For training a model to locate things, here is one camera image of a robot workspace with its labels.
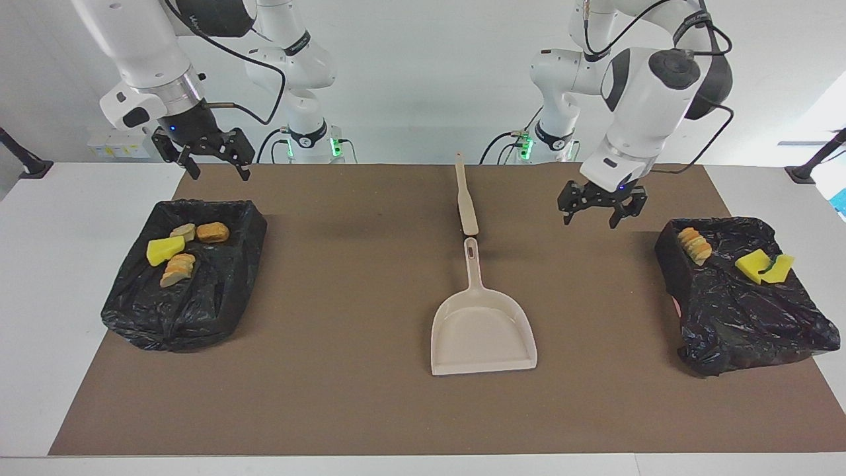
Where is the beige brush with black bristles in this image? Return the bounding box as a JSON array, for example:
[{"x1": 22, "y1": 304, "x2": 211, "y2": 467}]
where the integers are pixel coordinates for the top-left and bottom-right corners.
[{"x1": 455, "y1": 151, "x2": 480, "y2": 236}]

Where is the white socket box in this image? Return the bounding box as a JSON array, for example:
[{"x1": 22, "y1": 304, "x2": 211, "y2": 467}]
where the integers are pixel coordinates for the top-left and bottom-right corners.
[{"x1": 87, "y1": 127, "x2": 159, "y2": 159}]

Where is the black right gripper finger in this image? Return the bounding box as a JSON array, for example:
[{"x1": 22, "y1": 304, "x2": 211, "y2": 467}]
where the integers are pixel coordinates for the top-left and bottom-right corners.
[
  {"x1": 221, "y1": 147, "x2": 256, "y2": 182},
  {"x1": 162, "y1": 142, "x2": 201, "y2": 180}
]

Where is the beige plastic dustpan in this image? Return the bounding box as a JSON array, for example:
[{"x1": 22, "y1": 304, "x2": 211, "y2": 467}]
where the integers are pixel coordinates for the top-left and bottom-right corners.
[{"x1": 430, "y1": 237, "x2": 538, "y2": 376}]

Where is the brown table mat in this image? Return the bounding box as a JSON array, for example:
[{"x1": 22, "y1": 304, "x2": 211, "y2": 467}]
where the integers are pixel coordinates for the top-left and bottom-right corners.
[{"x1": 48, "y1": 163, "x2": 846, "y2": 457}]

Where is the black right arm base cable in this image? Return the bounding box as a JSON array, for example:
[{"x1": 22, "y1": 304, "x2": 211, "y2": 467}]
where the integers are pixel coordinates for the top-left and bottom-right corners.
[{"x1": 256, "y1": 128, "x2": 292, "y2": 164}]

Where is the black bag-lined bin with trash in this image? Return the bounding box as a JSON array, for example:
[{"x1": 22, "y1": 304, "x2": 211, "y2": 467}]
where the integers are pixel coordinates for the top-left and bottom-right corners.
[{"x1": 101, "y1": 198, "x2": 268, "y2": 352}]

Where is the black arm base cable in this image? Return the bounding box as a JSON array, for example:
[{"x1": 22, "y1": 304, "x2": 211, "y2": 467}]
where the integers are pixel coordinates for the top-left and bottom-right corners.
[
  {"x1": 479, "y1": 129, "x2": 531, "y2": 166},
  {"x1": 256, "y1": 128, "x2": 292, "y2": 164}
]

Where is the black camera stand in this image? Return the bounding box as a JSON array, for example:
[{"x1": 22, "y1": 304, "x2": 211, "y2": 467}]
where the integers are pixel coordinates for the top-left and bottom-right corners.
[
  {"x1": 0, "y1": 126, "x2": 54, "y2": 180},
  {"x1": 785, "y1": 128, "x2": 846, "y2": 184}
]

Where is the left arm gripper cable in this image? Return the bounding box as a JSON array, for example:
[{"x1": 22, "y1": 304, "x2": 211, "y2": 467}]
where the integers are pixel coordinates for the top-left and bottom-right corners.
[{"x1": 582, "y1": 0, "x2": 736, "y2": 176}]

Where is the notched yellow sponge piece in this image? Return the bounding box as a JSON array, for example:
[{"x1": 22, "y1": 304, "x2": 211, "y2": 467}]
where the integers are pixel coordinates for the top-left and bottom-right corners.
[{"x1": 735, "y1": 249, "x2": 772, "y2": 285}]

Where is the empty black bag-lined trash bin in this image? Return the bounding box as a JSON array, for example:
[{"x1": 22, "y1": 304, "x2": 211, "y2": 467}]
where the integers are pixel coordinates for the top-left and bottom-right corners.
[{"x1": 654, "y1": 217, "x2": 841, "y2": 377}]

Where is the black left arm base cable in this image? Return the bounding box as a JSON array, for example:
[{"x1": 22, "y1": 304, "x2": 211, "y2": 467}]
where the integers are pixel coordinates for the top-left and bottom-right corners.
[{"x1": 479, "y1": 129, "x2": 531, "y2": 166}]

